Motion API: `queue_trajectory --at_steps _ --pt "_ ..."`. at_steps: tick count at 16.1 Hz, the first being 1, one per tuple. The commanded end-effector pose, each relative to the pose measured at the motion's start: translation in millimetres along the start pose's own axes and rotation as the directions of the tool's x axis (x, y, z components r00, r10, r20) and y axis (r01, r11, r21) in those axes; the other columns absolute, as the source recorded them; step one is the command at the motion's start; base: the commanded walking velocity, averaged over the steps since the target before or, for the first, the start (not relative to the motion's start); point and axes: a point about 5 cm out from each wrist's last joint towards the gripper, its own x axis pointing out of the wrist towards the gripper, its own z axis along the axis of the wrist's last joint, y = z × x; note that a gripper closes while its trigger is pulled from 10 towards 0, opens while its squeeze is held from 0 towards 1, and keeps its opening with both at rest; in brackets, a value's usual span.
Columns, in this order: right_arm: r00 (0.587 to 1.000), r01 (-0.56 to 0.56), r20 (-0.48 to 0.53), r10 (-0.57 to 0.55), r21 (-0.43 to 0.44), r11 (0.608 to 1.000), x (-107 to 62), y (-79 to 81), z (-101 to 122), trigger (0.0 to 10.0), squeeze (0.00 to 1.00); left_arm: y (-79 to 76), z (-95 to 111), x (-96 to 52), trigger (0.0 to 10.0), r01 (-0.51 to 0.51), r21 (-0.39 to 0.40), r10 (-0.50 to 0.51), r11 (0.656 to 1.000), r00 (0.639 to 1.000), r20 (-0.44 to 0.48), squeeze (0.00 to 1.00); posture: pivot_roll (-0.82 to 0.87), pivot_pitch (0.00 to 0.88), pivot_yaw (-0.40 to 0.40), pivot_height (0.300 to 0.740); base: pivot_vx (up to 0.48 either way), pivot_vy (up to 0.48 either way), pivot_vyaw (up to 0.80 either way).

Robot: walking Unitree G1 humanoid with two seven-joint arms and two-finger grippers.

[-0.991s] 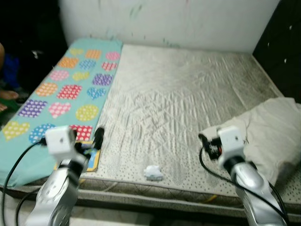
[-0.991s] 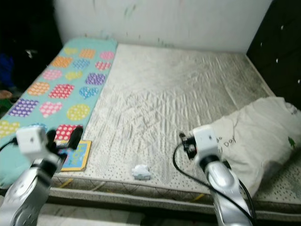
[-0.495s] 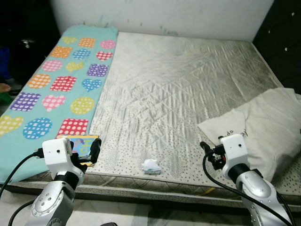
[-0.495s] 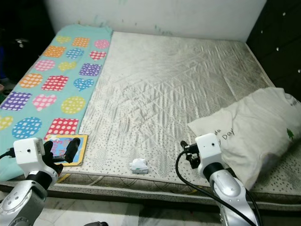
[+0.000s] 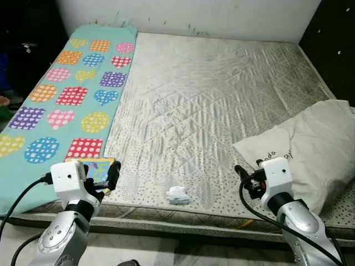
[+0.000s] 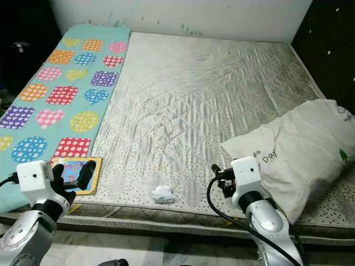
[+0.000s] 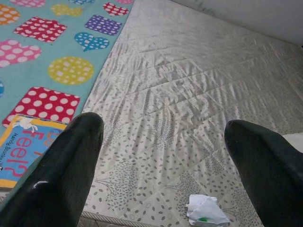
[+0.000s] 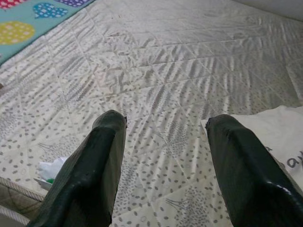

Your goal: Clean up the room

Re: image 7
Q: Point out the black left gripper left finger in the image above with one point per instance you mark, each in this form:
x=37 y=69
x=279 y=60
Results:
x=56 y=175

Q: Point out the blue yellow children's picture book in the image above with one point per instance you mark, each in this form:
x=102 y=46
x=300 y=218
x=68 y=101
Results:
x=21 y=146

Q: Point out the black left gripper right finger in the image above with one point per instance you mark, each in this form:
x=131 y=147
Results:
x=272 y=175

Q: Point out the teal mat with colourful shapes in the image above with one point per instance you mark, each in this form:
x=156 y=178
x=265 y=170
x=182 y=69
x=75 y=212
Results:
x=42 y=52

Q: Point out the white patterned mattress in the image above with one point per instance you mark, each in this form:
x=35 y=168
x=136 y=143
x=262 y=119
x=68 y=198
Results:
x=180 y=99

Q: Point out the white paper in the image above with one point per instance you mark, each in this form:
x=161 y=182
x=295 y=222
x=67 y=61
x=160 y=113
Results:
x=203 y=209

